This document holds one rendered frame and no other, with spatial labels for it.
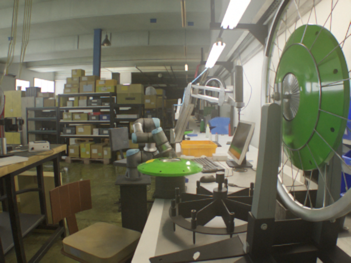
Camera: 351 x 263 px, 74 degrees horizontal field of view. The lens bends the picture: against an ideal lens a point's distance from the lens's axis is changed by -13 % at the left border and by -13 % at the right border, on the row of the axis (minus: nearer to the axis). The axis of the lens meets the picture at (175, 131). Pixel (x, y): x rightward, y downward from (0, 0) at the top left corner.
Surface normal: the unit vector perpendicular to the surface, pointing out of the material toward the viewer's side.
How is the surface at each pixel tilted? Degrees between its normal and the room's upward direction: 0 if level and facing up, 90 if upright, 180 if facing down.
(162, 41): 90
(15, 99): 90
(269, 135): 90
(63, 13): 90
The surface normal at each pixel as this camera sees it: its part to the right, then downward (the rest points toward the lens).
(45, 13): -0.04, 0.08
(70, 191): 0.85, 0.04
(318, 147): -0.91, 0.31
